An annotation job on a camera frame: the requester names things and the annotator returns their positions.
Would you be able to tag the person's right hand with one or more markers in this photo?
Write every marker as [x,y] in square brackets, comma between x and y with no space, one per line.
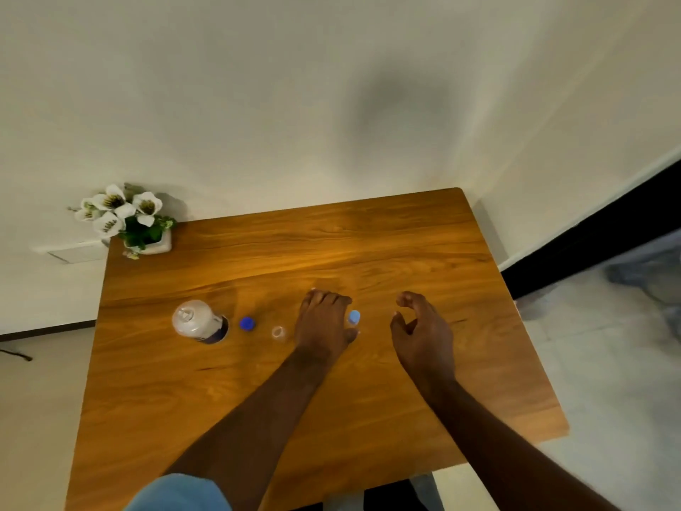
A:
[428,351]

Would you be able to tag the white potted flower plant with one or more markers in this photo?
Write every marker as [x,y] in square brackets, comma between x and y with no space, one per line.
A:
[141,236]

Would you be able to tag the dark blue bottle cap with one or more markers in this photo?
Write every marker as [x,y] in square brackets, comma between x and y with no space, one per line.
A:
[247,324]

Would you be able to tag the person's left blue sleeve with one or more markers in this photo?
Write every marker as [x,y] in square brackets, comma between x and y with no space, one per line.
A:
[175,494]

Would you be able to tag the person's left forearm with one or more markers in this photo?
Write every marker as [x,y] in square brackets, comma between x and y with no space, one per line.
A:
[255,431]

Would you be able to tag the light blue small cap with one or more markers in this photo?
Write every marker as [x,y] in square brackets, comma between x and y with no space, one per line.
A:
[354,317]

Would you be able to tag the black skirting strip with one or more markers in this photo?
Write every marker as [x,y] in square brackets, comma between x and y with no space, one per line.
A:
[596,234]

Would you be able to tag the white wall box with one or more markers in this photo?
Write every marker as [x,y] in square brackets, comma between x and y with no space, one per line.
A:
[74,251]

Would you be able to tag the person's right forearm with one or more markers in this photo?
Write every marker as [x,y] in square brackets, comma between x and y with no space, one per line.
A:
[505,457]

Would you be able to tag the person's left hand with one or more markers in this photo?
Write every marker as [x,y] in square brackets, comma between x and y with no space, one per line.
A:
[322,324]

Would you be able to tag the large clear solution bottle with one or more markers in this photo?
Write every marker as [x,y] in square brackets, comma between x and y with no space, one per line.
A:
[194,319]

